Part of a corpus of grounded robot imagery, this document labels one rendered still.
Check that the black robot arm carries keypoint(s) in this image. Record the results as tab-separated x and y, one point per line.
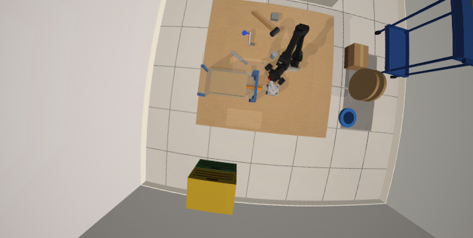
287	57

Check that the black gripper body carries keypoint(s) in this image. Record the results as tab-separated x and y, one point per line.
280	80

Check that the black-headed mallet with wooden handle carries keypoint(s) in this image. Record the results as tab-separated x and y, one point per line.
273	31

